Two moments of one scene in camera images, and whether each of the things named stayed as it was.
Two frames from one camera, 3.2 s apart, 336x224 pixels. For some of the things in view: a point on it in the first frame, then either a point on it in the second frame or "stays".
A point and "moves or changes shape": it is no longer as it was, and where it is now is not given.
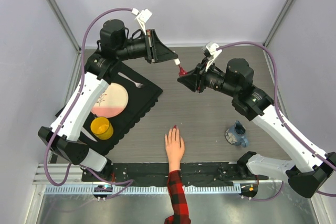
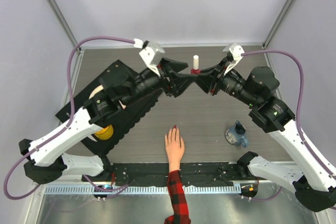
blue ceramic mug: [236, 135] stays
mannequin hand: [175, 148] stays
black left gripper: [156, 51] -> [178, 83]
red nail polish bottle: [182, 72] moves or changes shape
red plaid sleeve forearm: [180, 213] stays
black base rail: [157, 172] stays
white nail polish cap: [177, 61] moves or changes shape
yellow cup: [102, 128] stays
